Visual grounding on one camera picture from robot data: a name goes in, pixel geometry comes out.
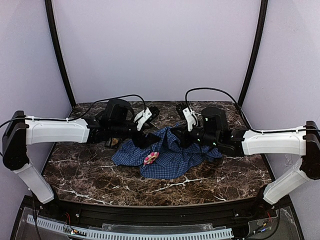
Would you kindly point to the white slotted cable duct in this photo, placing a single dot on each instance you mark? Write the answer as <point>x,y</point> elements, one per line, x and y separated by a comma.
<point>133,232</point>

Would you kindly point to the black frame post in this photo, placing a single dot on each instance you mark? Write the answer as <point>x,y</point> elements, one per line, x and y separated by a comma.
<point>254,52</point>
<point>58,51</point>

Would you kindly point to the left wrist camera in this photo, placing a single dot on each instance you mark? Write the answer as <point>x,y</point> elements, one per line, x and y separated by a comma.
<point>146,117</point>

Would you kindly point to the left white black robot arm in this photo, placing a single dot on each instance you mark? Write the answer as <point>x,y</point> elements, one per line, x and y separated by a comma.
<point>117,122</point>

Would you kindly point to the blue checkered shirt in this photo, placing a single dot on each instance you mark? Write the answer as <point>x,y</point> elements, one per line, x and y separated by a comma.
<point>173,161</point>

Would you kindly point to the right black frame post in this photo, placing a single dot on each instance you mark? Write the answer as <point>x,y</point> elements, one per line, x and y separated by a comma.
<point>254,52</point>

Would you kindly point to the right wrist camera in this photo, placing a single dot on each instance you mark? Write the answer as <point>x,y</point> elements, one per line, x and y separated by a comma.
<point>187,114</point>

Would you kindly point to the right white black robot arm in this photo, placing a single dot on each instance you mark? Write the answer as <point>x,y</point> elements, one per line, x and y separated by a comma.
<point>214,133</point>

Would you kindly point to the left black display frame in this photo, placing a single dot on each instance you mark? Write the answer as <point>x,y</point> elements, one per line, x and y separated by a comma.
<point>108,144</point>

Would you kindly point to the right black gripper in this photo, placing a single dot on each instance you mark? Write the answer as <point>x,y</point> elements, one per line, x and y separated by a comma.
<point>185,135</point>

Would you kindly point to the black aluminium front rail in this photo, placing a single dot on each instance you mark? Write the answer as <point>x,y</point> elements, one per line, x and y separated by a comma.
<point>230,213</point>

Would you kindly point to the gold round brooch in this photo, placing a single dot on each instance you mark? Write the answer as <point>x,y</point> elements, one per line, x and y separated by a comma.
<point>114,142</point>

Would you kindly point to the left black frame post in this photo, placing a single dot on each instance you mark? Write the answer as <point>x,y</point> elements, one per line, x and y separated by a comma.
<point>58,51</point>

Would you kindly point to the pink flower brooch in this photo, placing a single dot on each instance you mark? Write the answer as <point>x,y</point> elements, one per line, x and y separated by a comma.
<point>150,158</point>

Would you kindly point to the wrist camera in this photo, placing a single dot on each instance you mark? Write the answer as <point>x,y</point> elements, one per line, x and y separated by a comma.
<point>146,117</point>
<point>187,114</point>

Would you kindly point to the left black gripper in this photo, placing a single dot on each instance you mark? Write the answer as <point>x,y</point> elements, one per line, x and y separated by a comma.
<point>140,134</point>

